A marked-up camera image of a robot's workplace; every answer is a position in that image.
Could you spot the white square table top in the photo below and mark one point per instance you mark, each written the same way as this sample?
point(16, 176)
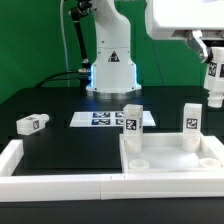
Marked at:
point(162, 152)

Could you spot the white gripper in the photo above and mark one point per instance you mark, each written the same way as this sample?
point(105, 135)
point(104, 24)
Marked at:
point(173, 19)

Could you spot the white U-shaped fence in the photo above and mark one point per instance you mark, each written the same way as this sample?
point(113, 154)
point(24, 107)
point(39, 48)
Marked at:
point(202, 183)

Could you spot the white sheet with markers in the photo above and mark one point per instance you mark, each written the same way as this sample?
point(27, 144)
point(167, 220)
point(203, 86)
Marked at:
point(98, 119)

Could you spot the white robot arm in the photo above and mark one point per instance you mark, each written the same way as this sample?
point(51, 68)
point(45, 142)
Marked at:
point(113, 73)

